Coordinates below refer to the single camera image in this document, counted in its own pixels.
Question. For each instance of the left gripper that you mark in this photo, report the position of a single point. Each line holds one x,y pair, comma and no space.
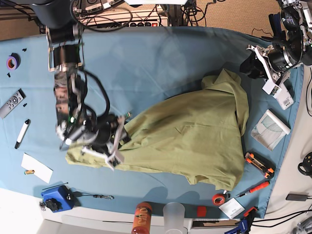
270,64

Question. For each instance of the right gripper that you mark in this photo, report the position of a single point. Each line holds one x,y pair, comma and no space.
102,142

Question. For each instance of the olive green t-shirt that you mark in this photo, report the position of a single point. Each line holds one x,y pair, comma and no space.
196,134

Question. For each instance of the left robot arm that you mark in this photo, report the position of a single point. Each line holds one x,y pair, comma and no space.
291,46

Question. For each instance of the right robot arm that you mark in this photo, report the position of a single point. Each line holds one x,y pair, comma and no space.
73,90

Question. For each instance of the clear packaged barcode box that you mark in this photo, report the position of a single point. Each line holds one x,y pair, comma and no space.
284,98

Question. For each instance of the white leaf pattern notebook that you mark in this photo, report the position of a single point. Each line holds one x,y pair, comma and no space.
270,130

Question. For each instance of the black zip tie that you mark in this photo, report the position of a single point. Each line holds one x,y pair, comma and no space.
55,186

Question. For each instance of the blue table cloth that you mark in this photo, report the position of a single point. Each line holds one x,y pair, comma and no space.
138,67

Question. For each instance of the orange drink bottle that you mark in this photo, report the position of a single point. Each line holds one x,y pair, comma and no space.
142,219

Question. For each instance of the blue box with knob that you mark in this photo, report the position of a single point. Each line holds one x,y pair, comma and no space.
58,199

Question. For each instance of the translucent plastic cup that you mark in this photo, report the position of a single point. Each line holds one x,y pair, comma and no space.
173,214

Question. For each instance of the white paper card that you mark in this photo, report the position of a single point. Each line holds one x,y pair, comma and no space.
40,170

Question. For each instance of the white black marker pen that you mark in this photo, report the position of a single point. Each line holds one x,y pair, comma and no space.
22,133

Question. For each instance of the orange black utility knife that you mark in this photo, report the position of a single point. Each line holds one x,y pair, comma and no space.
262,164

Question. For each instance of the small yellow battery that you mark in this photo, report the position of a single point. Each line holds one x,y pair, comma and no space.
29,172

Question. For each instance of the red tape roll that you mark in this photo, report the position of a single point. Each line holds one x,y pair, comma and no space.
219,199

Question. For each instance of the black power strip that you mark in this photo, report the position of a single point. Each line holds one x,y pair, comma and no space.
146,23

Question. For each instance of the orange screwdriver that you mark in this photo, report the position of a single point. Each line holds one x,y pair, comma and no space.
254,189

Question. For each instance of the grey remote control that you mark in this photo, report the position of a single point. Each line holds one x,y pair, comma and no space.
12,103

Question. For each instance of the white square card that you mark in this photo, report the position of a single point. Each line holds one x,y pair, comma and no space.
232,208

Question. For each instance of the purple tape roll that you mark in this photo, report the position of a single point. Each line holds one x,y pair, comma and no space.
13,62

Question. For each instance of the blue orange clamp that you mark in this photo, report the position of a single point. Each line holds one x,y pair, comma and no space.
244,225

